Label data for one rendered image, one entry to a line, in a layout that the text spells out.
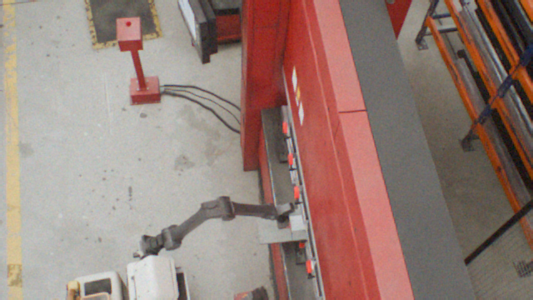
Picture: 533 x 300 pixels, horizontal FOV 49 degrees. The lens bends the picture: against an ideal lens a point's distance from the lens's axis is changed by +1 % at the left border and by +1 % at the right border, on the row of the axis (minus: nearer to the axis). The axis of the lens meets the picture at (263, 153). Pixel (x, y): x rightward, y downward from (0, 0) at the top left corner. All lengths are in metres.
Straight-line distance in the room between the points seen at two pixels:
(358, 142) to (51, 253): 2.89
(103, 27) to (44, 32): 0.50
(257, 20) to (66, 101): 2.35
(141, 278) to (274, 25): 1.42
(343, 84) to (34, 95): 3.40
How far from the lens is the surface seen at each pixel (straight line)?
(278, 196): 3.39
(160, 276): 2.72
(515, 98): 4.30
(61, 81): 5.07
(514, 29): 4.19
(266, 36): 3.11
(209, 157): 4.49
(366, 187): 1.87
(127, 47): 4.21
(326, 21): 2.24
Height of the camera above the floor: 3.96
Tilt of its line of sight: 61 degrees down
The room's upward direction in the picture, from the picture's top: 5 degrees clockwise
